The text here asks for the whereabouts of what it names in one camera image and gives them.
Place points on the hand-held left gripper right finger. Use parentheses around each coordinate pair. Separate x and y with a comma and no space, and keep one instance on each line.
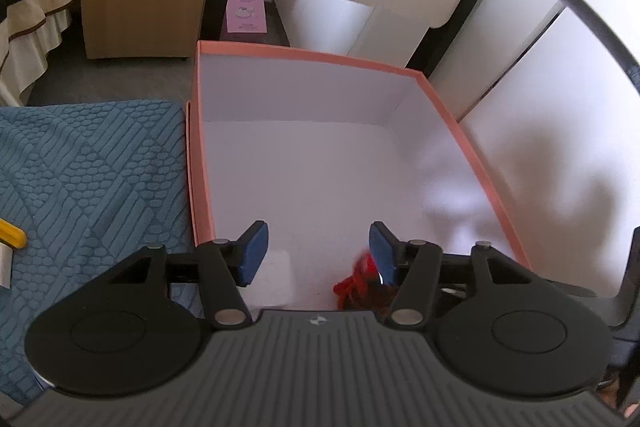
(381,252)

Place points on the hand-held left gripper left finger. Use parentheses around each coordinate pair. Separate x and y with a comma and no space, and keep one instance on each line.
(252,254)

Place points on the pink cardboard box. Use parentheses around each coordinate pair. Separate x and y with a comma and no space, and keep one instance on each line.
(310,167)

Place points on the white rectangular block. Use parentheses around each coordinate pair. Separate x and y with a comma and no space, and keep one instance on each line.
(272,279)

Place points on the red toy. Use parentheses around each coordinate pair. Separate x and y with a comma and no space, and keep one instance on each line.
(357,279)

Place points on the blue textured blanket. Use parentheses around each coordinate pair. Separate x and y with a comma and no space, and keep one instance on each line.
(95,177)

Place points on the yellow plastic object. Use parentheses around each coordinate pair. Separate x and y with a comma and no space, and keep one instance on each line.
(10,234)

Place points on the pink carton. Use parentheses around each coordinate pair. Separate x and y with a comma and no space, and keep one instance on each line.
(245,4)

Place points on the black curved tube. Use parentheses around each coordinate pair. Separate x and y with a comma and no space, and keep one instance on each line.
(585,2)

